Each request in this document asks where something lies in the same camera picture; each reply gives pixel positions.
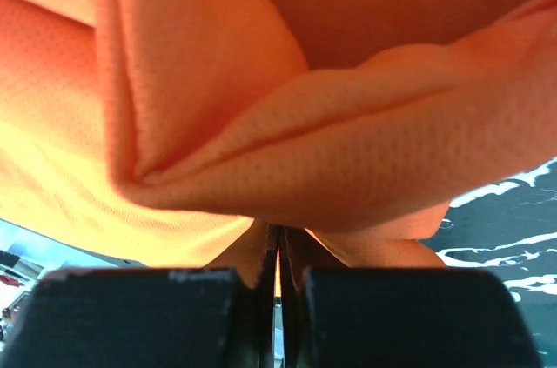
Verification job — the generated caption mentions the orange t shirt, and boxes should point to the orange t shirt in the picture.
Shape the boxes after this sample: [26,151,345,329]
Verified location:
[1,0,556,284]

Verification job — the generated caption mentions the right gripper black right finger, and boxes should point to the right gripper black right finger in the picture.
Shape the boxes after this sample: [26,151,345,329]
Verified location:
[278,228,542,367]

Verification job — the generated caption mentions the black marbled table mat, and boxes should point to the black marbled table mat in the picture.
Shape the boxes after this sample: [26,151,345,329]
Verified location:
[424,159,556,367]

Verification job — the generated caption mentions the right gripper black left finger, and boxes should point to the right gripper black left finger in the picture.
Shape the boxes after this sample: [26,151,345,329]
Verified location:
[1,223,278,367]

